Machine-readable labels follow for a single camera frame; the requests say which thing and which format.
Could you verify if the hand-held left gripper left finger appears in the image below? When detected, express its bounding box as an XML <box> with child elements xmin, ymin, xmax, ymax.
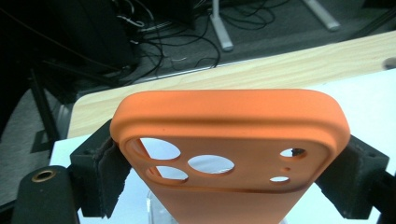
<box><xmin>69</xmin><ymin>119</ymin><xmax>132</xmax><ymax>218</ymax></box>

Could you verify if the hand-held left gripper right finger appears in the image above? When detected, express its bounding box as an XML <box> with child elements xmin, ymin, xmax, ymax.
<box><xmin>316</xmin><ymin>134</ymin><xmax>390</xmax><ymax>220</ymax></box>

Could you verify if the orange phone case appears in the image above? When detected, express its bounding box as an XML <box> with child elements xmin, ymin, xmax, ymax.
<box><xmin>109</xmin><ymin>89</ymin><xmax>351</xmax><ymax>224</ymax></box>

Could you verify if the clear plastic tray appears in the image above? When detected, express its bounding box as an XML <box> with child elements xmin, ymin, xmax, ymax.
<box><xmin>145</xmin><ymin>189</ymin><xmax>171</xmax><ymax>224</ymax></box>

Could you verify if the black metal stand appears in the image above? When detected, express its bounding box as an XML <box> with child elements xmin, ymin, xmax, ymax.
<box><xmin>29</xmin><ymin>68</ymin><xmax>61</xmax><ymax>153</ymax></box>

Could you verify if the white metal desk frame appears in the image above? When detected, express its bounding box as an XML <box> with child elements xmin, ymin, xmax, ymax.
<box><xmin>208</xmin><ymin>0</ymin><xmax>341</xmax><ymax>52</ymax></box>

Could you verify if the tangle of black floor cables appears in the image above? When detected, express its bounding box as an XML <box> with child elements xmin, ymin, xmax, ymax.
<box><xmin>111</xmin><ymin>0</ymin><xmax>290</xmax><ymax>78</ymax></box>

